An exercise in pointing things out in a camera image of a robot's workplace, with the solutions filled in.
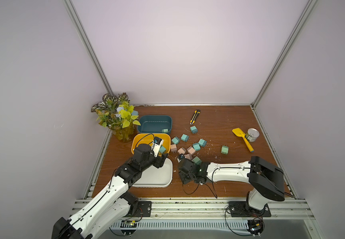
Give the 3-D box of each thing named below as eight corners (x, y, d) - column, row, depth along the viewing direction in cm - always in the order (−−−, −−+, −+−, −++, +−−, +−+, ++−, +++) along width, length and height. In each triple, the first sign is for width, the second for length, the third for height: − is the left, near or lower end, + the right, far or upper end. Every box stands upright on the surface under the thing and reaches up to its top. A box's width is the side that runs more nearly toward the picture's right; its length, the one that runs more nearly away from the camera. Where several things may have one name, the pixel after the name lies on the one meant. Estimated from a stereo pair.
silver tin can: (247, 141, 100) (250, 137, 95) (243, 132, 105) (246, 127, 101) (258, 141, 100) (261, 137, 95) (254, 132, 105) (257, 127, 101)
